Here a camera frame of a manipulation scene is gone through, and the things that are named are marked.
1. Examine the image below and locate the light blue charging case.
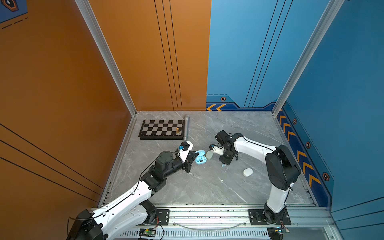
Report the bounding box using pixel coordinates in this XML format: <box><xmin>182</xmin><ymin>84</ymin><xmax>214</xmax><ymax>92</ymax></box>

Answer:
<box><xmin>195</xmin><ymin>150</ymin><xmax>207</xmax><ymax>165</ymax></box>

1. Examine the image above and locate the mint green charging case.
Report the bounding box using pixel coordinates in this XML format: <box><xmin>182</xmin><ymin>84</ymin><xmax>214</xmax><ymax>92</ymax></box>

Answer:
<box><xmin>206</xmin><ymin>151</ymin><xmax>214</xmax><ymax>160</ymax></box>

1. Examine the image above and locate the white earbud charging case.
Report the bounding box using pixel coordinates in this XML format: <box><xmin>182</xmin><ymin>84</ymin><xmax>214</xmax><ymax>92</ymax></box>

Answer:
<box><xmin>243</xmin><ymin>168</ymin><xmax>254</xmax><ymax>178</ymax></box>

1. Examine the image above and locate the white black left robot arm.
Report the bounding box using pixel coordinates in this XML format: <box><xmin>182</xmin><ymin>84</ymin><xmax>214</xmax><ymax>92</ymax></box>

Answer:
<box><xmin>67</xmin><ymin>150</ymin><xmax>199</xmax><ymax>240</ymax></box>

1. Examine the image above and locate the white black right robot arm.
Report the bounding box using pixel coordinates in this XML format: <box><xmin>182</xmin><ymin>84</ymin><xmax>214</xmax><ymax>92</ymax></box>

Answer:
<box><xmin>210</xmin><ymin>131</ymin><xmax>302</xmax><ymax>225</ymax></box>

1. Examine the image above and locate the silver microphone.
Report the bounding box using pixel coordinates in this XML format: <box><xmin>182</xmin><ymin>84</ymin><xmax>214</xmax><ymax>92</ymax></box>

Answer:
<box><xmin>183</xmin><ymin>115</ymin><xmax>190</xmax><ymax>141</ymax></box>

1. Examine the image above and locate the black white chessboard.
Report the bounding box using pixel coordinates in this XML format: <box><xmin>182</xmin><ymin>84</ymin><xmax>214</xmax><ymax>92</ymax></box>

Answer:
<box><xmin>138</xmin><ymin>120</ymin><xmax>184</xmax><ymax>140</ymax></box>

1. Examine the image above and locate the green circuit board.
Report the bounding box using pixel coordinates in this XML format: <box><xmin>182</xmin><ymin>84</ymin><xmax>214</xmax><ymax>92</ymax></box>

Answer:
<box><xmin>139</xmin><ymin>229</ymin><xmax>157</xmax><ymax>239</ymax></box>
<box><xmin>274</xmin><ymin>228</ymin><xmax>290</xmax><ymax>236</ymax></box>

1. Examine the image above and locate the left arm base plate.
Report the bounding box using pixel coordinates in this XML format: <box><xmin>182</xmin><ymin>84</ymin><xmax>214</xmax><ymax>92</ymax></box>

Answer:
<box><xmin>149</xmin><ymin>209</ymin><xmax>170</xmax><ymax>226</ymax></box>

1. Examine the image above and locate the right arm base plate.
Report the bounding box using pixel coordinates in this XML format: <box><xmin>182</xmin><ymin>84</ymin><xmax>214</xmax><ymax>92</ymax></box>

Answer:
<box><xmin>248</xmin><ymin>207</ymin><xmax>292</xmax><ymax>226</ymax></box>

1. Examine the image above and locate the aluminium corner post right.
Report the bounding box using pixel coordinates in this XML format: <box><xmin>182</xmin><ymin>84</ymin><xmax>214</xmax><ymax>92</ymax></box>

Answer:
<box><xmin>272</xmin><ymin>0</ymin><xmax>345</xmax><ymax>117</ymax></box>

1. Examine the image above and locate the aluminium corner post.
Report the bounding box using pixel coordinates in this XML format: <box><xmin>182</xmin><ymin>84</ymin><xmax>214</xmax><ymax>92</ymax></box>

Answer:
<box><xmin>75</xmin><ymin>0</ymin><xmax>137</xmax><ymax>117</ymax></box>
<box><xmin>272</xmin><ymin>0</ymin><xmax>345</xmax><ymax>117</ymax></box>

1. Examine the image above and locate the aluminium corner post left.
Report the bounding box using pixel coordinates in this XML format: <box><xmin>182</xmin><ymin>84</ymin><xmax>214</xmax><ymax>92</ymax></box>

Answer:
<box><xmin>75</xmin><ymin>0</ymin><xmax>137</xmax><ymax>117</ymax></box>

